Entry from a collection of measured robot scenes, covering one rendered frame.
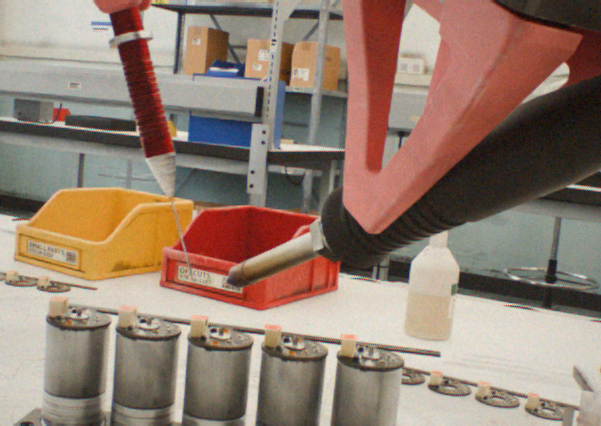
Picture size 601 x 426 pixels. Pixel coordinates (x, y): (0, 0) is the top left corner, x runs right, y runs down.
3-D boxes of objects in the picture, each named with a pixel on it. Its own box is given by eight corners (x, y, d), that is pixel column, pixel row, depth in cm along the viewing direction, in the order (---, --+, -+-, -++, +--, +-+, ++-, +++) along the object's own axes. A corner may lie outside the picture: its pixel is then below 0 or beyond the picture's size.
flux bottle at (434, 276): (460, 337, 60) (478, 198, 59) (429, 342, 58) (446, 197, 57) (425, 325, 63) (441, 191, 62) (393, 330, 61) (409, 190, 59)
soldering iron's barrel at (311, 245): (222, 301, 29) (338, 254, 24) (214, 256, 30) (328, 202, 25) (257, 298, 30) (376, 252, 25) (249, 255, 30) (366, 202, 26)
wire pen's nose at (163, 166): (160, 198, 31) (150, 158, 31) (188, 191, 31) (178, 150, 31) (152, 201, 30) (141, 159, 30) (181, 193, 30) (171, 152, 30)
